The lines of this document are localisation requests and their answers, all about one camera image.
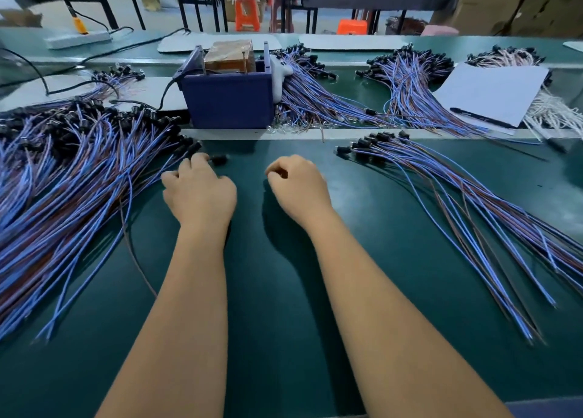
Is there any person's left hand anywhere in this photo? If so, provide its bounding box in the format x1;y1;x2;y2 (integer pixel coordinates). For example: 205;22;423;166
160;153;238;234

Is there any person's right hand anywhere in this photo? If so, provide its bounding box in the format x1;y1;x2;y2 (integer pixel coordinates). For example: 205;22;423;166
265;155;336;232

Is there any blue plastic tester box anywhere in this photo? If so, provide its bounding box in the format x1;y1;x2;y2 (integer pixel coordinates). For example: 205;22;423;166
176;42;276;129

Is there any pile of wired lamps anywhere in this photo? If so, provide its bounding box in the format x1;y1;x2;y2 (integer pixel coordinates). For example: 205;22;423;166
335;129;583;346
0;96;229;343

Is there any person's left forearm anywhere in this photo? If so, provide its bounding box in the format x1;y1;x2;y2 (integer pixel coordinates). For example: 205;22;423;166
95;222;231;418

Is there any person's right forearm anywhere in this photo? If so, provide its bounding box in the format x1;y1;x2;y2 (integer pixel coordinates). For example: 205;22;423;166
308;215;513;418

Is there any white power strip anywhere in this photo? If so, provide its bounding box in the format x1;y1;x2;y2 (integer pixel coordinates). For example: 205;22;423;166
46;31;112;50

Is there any brown cardboard block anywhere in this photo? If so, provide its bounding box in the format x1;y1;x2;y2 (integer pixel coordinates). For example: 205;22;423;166
204;40;256;74

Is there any orange plastic stool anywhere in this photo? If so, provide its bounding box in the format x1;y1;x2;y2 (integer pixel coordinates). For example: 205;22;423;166
235;0;262;32
336;19;369;36

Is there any black pen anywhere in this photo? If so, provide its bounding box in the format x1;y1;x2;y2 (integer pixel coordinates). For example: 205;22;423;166
449;106;520;131

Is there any pink plastic stool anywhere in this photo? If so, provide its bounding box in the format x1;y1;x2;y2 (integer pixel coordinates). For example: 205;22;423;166
420;24;460;37

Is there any white paper sheet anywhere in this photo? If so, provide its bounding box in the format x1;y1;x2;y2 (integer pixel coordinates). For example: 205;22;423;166
432;62;550;128

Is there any open cardboard box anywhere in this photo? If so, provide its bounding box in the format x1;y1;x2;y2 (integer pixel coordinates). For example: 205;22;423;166
0;9;42;28

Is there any stack of large cardboard boxes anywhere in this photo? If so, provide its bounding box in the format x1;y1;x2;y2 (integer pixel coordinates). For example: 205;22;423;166
442;0;583;39

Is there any loose grey wire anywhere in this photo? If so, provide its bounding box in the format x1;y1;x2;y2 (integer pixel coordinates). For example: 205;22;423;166
123;215;158;298

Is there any black power cable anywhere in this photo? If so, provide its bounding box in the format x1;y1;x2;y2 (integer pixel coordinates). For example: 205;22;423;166
0;28;189;96

